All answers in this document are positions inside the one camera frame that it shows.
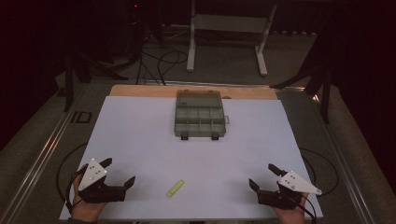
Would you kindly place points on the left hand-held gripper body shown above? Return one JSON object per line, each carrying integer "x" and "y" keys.
{"x": 101, "y": 193}

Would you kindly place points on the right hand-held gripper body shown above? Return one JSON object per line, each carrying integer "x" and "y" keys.
{"x": 280, "y": 199}

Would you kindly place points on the person's right hand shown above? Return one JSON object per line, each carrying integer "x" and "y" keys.
{"x": 294, "y": 216}

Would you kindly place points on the person's left hand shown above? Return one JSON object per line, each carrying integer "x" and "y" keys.
{"x": 83, "y": 210}

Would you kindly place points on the small yellow-green flat stick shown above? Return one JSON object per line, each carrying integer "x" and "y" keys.
{"x": 175, "y": 188}

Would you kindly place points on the white table sheet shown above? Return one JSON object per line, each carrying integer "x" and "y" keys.
{"x": 186, "y": 161}

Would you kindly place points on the black tripod stand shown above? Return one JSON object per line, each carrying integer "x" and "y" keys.
{"x": 325, "y": 93}
{"x": 69, "y": 84}

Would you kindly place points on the clear plastic compartment box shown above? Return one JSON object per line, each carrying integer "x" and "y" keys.
{"x": 199, "y": 116}

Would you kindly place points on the white metal stand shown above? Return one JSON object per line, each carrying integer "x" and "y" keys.
{"x": 230, "y": 23}

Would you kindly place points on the aluminium floor rail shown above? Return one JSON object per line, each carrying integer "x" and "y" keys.
{"x": 345, "y": 174}
{"x": 40, "y": 152}

